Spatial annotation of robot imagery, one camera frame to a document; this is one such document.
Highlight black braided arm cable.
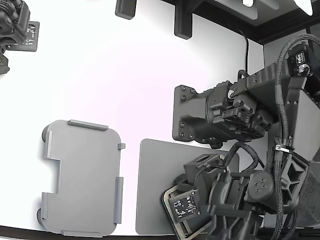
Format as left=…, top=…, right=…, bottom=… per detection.
left=264, top=33, right=320, bottom=240

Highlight white zip tie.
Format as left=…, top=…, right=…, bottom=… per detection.
left=274, top=144, right=294, bottom=153

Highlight thin black table cable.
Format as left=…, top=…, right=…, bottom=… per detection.
left=238, top=29, right=250, bottom=76

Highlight grey flat plate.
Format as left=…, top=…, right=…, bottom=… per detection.
left=135, top=138, right=241, bottom=236

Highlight black printed bracket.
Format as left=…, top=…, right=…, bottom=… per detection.
left=114, top=0, right=137, bottom=20
left=173, top=0, right=194, bottom=40

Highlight black table border rail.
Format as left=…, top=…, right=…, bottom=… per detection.
left=162, top=0, right=320, bottom=46

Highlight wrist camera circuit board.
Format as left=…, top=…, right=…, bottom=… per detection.
left=167, top=190, right=202, bottom=224

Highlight black gripper cable bundle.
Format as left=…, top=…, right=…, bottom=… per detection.
left=219, top=141, right=266, bottom=176

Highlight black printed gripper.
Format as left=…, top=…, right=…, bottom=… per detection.
left=174, top=153, right=264, bottom=240

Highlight grey holder with black legs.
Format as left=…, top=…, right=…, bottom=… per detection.
left=36, top=119, right=126, bottom=238

